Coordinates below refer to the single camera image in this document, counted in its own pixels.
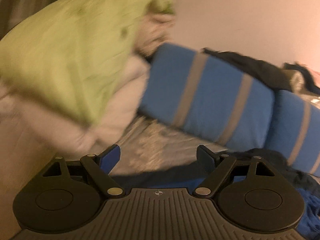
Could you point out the blue pillow near green sheet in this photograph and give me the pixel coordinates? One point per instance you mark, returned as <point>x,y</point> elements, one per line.
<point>208,98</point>

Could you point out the pink and navy garment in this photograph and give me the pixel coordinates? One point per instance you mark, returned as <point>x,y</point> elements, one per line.
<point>311,78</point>

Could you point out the green sheet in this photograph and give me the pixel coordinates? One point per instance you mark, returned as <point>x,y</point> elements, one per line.
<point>70,54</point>

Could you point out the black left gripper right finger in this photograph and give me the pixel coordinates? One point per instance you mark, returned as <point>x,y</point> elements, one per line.
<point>248,191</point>

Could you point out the blue fleece zip jacket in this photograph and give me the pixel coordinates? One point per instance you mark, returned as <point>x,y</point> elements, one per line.
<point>191,175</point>

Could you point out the floral grey pillow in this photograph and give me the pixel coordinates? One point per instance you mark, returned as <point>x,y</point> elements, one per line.
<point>298,87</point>

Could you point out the grey quilted bedspread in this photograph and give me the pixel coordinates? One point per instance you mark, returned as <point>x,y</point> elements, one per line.
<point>148,146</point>

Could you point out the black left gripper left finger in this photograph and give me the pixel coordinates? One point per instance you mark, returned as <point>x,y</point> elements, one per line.
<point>66,195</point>

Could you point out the blue pillow near teddy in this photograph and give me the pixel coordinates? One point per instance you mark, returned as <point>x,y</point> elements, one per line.
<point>294,132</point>

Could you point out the black garment behind pillows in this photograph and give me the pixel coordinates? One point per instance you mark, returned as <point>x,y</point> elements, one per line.
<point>270,75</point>

